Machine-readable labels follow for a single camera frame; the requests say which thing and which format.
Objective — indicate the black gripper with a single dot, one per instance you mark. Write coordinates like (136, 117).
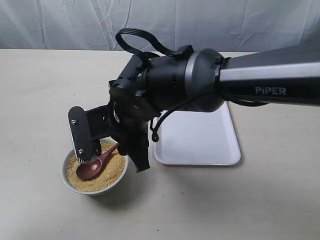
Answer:
(125, 117)

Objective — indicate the dark red wooden spoon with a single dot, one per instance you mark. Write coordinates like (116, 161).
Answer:
(89, 171)

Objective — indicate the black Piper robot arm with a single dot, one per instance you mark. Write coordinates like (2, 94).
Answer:
(151, 86)

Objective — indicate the white ceramic bowl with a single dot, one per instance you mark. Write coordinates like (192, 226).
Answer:
(66, 181)

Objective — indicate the white rectangular plastic tray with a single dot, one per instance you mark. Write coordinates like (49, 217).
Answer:
(198, 139)

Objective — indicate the white backdrop curtain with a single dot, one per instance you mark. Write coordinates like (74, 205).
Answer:
(223, 25)

